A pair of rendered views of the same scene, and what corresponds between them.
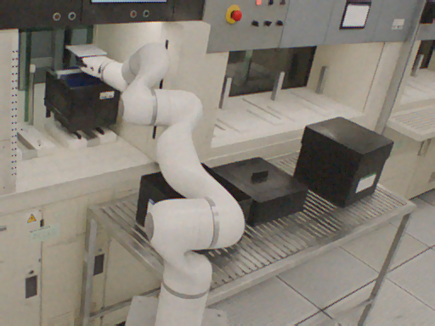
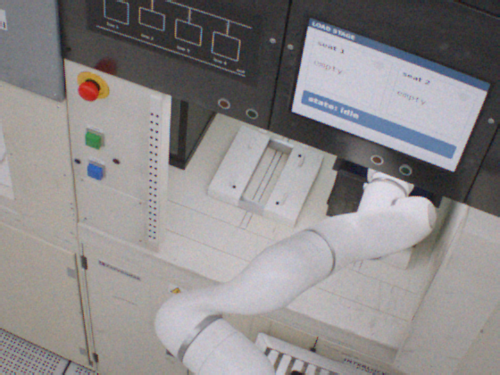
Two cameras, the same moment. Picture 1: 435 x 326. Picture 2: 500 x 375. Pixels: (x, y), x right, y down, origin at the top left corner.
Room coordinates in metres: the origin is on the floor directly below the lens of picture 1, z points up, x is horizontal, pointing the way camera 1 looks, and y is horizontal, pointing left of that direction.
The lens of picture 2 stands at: (1.11, -0.47, 2.59)
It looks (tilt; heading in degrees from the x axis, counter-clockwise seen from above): 53 degrees down; 58
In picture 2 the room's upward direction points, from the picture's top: 9 degrees clockwise
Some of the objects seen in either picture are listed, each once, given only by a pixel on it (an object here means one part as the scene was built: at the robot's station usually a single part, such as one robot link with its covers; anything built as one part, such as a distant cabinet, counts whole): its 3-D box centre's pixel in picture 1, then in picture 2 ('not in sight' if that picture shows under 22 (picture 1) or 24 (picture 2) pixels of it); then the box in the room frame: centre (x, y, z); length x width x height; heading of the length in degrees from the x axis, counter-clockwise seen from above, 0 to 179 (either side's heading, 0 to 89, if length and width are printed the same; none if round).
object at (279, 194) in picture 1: (257, 185); not in sight; (1.94, -0.29, 0.83); 0.29 x 0.29 x 0.13; 43
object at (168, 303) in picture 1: (180, 310); not in sight; (1.11, -0.05, 0.85); 0.19 x 0.19 x 0.18
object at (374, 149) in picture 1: (341, 160); not in sight; (2.20, -0.66, 0.89); 0.29 x 0.29 x 0.25; 48
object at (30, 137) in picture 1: (17, 142); (267, 173); (1.83, 0.63, 0.89); 0.22 x 0.21 x 0.04; 44
